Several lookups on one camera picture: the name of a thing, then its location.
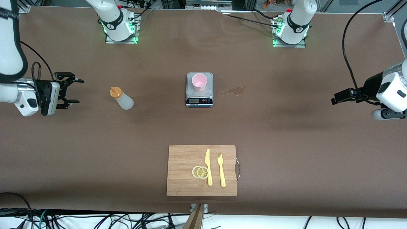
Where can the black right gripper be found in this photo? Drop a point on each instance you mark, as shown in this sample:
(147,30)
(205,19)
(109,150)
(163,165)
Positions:
(62,90)

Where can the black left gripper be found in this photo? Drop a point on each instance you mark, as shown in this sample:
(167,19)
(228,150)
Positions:
(371,85)

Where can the squeeze bottle orange cap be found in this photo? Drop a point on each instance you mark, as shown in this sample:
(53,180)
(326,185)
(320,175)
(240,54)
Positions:
(125,101)

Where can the pink plastic cup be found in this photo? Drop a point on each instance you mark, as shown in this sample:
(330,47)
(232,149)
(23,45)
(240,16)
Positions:
(199,83)

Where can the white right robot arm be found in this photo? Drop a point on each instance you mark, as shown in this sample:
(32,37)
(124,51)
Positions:
(9,47)

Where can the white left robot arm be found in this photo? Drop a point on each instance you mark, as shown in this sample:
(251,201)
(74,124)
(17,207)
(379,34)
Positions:
(299,19)

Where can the silver digital kitchen scale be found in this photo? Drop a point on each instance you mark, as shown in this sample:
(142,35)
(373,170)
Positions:
(208,93)

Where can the wooden cutting board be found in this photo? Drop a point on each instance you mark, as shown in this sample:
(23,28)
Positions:
(181,178)

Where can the yellow plastic fork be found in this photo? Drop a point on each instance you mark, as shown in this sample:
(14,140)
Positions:
(222,175)

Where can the lemon slice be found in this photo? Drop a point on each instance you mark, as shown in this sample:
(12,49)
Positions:
(202,172)
(194,172)

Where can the yellow plastic knife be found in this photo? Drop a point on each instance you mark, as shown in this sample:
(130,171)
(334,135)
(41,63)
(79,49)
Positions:
(207,159)

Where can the white power strip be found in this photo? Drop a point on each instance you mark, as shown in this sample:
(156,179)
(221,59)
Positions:
(211,8)

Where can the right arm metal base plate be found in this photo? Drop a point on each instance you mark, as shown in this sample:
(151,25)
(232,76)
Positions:
(109,41)

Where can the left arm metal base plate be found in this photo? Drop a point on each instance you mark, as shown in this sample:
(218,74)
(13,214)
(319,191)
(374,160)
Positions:
(300,46)

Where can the aluminium frame corner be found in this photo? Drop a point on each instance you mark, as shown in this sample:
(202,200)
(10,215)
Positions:
(389,16)

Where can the small metal bracket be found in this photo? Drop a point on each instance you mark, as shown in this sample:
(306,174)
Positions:
(206,207)

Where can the wooden post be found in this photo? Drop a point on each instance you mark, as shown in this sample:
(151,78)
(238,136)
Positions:
(195,219)

